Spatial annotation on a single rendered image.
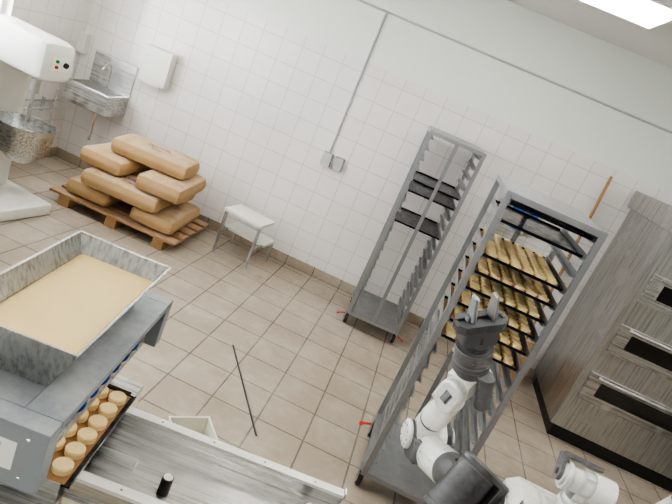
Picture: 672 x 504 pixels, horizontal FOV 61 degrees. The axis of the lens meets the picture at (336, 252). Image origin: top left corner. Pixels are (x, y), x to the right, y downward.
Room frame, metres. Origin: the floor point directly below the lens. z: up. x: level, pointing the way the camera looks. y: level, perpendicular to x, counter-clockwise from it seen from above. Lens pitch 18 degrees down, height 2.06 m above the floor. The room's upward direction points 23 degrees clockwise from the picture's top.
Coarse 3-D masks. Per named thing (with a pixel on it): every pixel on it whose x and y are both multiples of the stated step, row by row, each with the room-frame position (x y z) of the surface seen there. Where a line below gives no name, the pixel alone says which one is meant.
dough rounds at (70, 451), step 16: (96, 400) 1.36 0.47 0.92; (112, 400) 1.40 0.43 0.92; (96, 416) 1.30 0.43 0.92; (112, 416) 1.35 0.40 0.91; (80, 432) 1.23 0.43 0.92; (96, 432) 1.25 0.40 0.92; (64, 448) 1.18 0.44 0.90; (80, 448) 1.18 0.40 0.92; (64, 464) 1.11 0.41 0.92; (64, 480) 1.08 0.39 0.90
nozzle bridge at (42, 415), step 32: (128, 320) 1.41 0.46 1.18; (160, 320) 1.58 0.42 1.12; (96, 352) 1.22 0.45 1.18; (128, 352) 1.29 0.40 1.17; (0, 384) 0.98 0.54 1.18; (32, 384) 1.02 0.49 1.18; (64, 384) 1.06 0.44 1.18; (96, 384) 1.11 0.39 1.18; (0, 416) 0.90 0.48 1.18; (32, 416) 0.94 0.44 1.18; (64, 416) 0.97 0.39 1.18; (0, 448) 0.90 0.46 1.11; (32, 448) 0.91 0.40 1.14; (0, 480) 0.90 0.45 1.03; (32, 480) 0.91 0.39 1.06
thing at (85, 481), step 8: (88, 472) 1.14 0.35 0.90; (80, 480) 1.11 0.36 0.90; (88, 480) 1.12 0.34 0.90; (96, 480) 1.12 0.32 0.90; (104, 480) 1.13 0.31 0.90; (64, 488) 1.11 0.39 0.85; (72, 488) 1.11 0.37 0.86; (80, 488) 1.11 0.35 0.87; (88, 488) 1.11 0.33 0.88; (96, 488) 1.11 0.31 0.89; (104, 488) 1.11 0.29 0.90; (112, 488) 1.12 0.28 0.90; (120, 488) 1.13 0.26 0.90; (128, 488) 1.14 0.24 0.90; (80, 496) 1.11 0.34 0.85; (88, 496) 1.11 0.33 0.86; (96, 496) 1.11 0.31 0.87; (104, 496) 1.11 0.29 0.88; (112, 496) 1.11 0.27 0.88; (120, 496) 1.11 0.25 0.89; (128, 496) 1.12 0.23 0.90; (136, 496) 1.13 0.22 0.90; (144, 496) 1.14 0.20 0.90
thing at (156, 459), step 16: (112, 432) 1.36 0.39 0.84; (128, 432) 1.39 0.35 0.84; (112, 448) 1.31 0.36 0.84; (128, 448) 1.33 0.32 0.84; (144, 448) 1.36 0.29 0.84; (160, 448) 1.38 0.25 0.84; (176, 448) 1.41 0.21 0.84; (96, 464) 1.23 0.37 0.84; (112, 464) 1.25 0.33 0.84; (144, 464) 1.30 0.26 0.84; (160, 464) 1.32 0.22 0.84; (176, 464) 1.35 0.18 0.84; (192, 464) 1.37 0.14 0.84; (208, 464) 1.40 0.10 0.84; (112, 480) 1.20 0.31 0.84; (128, 480) 1.23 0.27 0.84; (144, 480) 1.25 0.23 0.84; (160, 480) 1.27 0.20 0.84; (176, 480) 1.29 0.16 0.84; (192, 480) 1.32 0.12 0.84; (208, 480) 1.34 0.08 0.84; (224, 480) 1.37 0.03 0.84; (240, 480) 1.39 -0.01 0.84; (256, 480) 1.42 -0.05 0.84; (64, 496) 1.10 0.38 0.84; (160, 496) 1.22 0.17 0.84; (176, 496) 1.24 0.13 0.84; (192, 496) 1.26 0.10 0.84; (208, 496) 1.29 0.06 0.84; (224, 496) 1.31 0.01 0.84; (240, 496) 1.33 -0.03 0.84; (256, 496) 1.36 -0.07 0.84; (272, 496) 1.38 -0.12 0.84; (288, 496) 1.41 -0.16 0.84
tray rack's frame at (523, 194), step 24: (504, 192) 2.67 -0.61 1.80; (528, 192) 2.92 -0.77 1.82; (480, 216) 3.22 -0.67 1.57; (552, 216) 2.59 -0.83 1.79; (576, 216) 2.75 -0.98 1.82; (456, 264) 3.22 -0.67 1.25; (432, 312) 3.22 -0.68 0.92; (408, 360) 3.22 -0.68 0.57; (384, 408) 3.22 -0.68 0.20; (384, 456) 2.81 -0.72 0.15; (384, 480) 2.61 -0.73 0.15; (408, 480) 2.69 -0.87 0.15
